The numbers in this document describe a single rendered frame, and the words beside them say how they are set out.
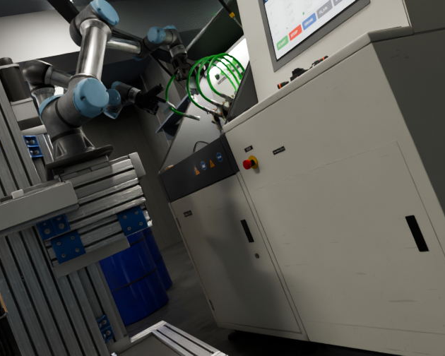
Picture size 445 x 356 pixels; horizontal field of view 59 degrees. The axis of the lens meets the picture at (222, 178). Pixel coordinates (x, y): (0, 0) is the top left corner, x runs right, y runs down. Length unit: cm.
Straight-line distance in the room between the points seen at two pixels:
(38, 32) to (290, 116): 309
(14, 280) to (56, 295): 15
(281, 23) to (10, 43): 281
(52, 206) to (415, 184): 101
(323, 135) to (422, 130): 27
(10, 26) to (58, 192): 292
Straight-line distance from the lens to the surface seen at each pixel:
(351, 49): 112
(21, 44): 398
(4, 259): 157
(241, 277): 183
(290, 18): 162
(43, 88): 218
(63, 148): 143
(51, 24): 409
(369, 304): 137
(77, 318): 159
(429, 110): 119
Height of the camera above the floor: 76
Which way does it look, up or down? 1 degrees up
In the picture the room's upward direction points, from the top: 22 degrees counter-clockwise
